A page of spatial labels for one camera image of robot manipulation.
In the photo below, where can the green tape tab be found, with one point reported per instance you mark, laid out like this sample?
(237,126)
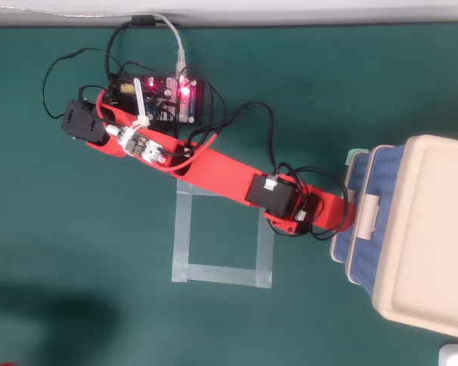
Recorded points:
(354,156)

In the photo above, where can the beige drawer cabinet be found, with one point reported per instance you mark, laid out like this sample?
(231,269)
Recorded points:
(435,228)

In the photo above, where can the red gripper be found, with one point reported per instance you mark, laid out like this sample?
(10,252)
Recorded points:
(328,213)

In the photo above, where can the black controller board with LEDs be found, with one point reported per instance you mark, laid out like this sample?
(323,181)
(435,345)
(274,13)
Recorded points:
(192,103)

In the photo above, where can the small white camera board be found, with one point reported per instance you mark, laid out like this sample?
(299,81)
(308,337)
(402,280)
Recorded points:
(141,146)

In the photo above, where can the white zip tie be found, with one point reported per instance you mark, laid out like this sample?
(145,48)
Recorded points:
(140,103)

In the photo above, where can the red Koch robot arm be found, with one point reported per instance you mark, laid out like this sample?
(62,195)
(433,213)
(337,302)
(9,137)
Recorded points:
(221,171)

